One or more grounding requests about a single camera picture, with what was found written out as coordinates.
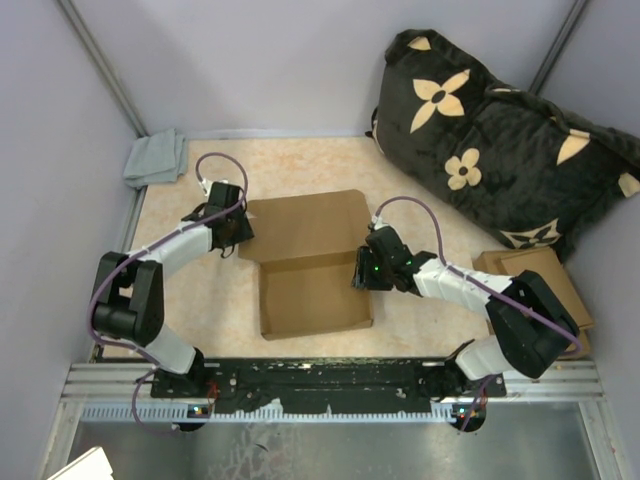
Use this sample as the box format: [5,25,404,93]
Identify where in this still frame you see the brown cardboard box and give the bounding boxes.
[239,189,373,340]

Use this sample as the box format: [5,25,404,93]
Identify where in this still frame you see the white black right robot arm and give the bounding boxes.
[352,225,581,396]

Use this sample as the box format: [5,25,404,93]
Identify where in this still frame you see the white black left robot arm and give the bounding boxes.
[88,182,254,397]

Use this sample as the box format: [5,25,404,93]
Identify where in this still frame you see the grey folded cloth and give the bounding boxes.
[123,128,188,189]

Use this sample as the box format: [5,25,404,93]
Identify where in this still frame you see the stack of flat cardboard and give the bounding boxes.
[472,247,595,360]

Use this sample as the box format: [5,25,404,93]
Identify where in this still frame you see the black flower pattern cushion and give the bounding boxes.
[370,29,639,259]

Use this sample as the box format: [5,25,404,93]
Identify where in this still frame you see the white board corner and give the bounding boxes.
[48,446,114,480]

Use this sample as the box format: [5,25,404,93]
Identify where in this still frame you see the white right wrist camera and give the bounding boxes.
[369,215,387,232]

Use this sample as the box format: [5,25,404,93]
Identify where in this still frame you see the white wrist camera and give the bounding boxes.
[369,215,387,232]
[199,178,229,198]

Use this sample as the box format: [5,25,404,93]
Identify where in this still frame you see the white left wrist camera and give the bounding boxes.
[199,178,229,198]

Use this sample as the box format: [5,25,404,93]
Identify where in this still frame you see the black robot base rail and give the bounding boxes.
[151,358,506,418]

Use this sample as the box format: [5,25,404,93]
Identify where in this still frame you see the white slotted cable duct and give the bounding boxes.
[79,402,459,426]

